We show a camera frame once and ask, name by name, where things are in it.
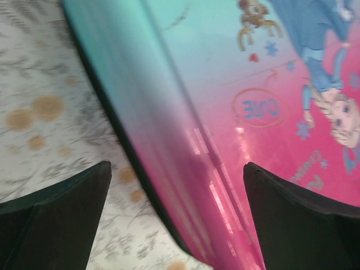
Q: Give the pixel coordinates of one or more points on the pink teal suitcase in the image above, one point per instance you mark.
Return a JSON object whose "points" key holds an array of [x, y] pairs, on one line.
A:
{"points": [[195, 90]]}

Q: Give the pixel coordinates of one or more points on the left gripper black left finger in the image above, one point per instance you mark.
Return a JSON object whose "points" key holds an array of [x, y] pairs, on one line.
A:
{"points": [[55, 227]]}

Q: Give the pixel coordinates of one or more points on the floral patterned table mat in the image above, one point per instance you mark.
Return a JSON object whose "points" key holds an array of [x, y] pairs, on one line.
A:
{"points": [[53, 127]]}

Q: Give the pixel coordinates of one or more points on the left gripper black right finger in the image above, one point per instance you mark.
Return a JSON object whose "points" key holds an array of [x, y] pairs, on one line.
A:
{"points": [[298, 228]]}

